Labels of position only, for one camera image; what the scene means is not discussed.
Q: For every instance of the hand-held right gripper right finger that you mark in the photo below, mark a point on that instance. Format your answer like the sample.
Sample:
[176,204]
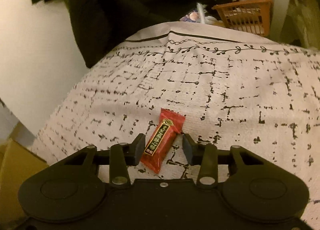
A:
[191,150]

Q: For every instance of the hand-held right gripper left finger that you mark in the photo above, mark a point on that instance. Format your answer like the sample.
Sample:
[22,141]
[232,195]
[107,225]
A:
[138,150]

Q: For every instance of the red snack packet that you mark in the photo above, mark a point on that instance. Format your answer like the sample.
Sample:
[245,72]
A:
[160,145]

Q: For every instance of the brown cardboard box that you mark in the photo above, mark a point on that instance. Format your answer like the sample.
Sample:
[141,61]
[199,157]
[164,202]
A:
[17,165]

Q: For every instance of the white tube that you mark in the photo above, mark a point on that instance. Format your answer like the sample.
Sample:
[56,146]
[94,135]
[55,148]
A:
[200,12]

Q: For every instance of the orange plastic basket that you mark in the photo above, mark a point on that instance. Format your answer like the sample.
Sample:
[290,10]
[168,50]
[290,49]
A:
[245,17]

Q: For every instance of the black jacket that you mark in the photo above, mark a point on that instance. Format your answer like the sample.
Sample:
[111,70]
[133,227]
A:
[125,7]

